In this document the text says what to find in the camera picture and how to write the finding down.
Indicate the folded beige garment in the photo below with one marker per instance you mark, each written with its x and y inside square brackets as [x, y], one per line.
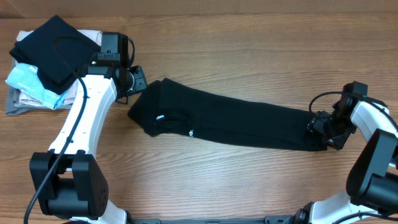
[69, 96]

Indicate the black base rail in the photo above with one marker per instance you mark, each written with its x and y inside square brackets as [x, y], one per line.
[279, 219]

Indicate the black polo shirt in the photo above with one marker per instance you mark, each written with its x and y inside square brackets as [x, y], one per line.
[169, 107]

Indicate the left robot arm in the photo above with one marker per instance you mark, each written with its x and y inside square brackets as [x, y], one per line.
[68, 181]

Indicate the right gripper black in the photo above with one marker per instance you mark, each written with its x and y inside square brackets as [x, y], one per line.
[316, 124]

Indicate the folded black garment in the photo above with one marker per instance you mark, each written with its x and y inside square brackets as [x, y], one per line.
[57, 50]

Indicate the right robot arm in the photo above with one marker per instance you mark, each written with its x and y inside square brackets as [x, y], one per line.
[371, 190]

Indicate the folded grey garment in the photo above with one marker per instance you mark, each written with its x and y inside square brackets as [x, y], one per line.
[13, 107]

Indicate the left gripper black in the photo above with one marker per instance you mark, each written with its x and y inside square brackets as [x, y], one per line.
[138, 73]

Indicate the folded light blue garment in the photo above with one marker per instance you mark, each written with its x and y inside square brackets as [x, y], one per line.
[24, 78]

